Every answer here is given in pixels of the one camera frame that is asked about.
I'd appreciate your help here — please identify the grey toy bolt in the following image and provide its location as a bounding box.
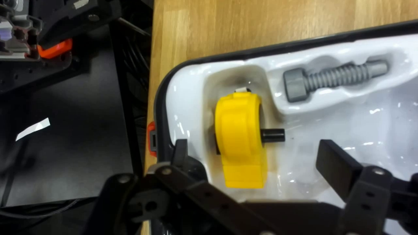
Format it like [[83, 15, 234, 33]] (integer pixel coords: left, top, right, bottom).
[[282, 58, 390, 105]]

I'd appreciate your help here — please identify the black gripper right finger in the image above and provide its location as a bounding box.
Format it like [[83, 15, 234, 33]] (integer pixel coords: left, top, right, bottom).
[[315, 139, 418, 235]]

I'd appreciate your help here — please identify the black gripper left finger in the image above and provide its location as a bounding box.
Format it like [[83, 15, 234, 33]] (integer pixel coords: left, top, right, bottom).
[[83, 139, 279, 235]]

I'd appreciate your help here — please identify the white tape strip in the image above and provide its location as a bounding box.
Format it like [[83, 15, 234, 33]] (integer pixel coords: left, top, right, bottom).
[[14, 117, 51, 143]]

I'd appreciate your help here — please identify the orange handled black tool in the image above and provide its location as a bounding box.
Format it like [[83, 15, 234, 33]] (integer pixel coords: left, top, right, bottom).
[[36, 38, 74, 61]]

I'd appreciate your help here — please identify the thin black floor cable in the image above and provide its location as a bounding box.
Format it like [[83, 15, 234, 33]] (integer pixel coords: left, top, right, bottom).
[[0, 198, 93, 220]]

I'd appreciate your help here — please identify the black toy tool case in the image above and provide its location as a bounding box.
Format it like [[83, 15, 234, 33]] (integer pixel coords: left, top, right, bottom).
[[146, 19, 418, 235]]

